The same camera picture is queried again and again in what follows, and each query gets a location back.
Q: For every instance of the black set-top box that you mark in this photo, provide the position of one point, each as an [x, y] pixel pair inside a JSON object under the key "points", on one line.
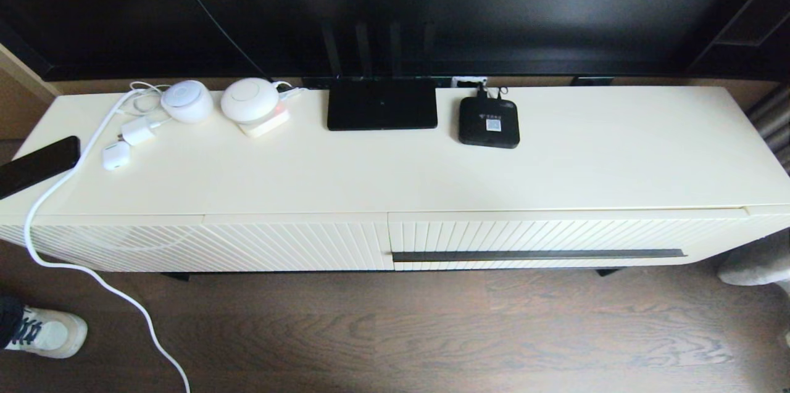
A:
{"points": [[478, 134]]}

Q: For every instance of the white pink square base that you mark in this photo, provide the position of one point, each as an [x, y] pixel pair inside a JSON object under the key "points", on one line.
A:
{"points": [[271, 126]]}

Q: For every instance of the grey curtain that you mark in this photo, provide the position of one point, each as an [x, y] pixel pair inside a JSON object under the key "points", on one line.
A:
{"points": [[774, 131]]}

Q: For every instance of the black router with antennas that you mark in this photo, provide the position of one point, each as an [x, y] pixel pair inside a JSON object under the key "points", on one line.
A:
{"points": [[381, 106]]}

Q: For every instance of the white dome device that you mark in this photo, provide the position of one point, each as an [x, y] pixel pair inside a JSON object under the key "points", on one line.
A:
{"points": [[249, 99]]}

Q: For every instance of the white charger adapter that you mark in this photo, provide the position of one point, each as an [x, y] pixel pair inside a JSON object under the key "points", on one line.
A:
{"points": [[138, 132]]}

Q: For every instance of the cream TV cabinet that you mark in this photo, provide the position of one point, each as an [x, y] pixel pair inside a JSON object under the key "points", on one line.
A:
{"points": [[370, 174]]}

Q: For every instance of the black flat television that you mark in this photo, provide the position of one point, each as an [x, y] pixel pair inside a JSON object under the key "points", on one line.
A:
{"points": [[494, 10]]}

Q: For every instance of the white sneaker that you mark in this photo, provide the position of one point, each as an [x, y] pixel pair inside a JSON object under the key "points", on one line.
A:
{"points": [[52, 334]]}

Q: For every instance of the black wall shelf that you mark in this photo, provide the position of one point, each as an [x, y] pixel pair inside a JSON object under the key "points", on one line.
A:
{"points": [[753, 41]]}

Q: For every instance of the white earbuds case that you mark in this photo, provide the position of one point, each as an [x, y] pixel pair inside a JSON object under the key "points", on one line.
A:
{"points": [[116, 156]]}

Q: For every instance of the white wall socket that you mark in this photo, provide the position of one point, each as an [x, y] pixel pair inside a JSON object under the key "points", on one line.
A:
{"points": [[469, 81]]}

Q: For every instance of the black smartphone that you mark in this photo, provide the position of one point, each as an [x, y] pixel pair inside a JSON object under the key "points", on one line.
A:
{"points": [[37, 166]]}

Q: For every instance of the grey pouf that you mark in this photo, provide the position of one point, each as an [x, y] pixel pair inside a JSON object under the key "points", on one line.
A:
{"points": [[756, 263]]}

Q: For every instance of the dark trouser leg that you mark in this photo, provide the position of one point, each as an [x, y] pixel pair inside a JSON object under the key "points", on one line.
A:
{"points": [[9, 319]]}

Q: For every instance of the cream ribbed drawer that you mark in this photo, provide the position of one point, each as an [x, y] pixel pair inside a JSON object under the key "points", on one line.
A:
{"points": [[555, 229]]}

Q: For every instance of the white round smart speaker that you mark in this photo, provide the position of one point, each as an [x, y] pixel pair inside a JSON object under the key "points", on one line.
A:
{"points": [[185, 106]]}

